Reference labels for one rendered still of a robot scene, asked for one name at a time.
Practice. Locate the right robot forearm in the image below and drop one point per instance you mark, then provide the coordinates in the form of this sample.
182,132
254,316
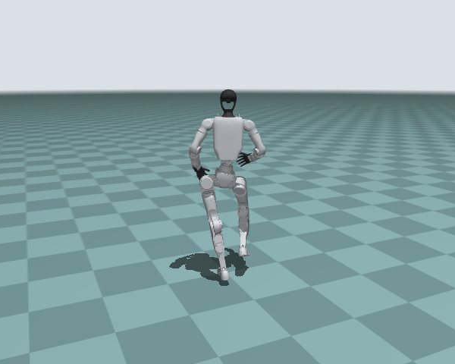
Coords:
254,157

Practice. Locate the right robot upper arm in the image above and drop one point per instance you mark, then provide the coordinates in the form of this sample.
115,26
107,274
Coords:
248,125

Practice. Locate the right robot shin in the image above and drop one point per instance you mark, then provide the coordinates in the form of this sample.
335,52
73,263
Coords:
244,228

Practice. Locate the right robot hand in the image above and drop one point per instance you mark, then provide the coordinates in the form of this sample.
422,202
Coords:
244,156

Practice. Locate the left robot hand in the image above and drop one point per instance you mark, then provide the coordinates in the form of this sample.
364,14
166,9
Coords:
200,173

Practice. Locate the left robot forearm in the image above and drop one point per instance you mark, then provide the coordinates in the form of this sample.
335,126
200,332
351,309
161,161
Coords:
195,162

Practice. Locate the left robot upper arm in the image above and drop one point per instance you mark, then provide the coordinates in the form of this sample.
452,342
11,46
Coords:
201,133

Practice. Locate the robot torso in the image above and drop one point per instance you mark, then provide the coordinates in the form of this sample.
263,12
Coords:
227,143

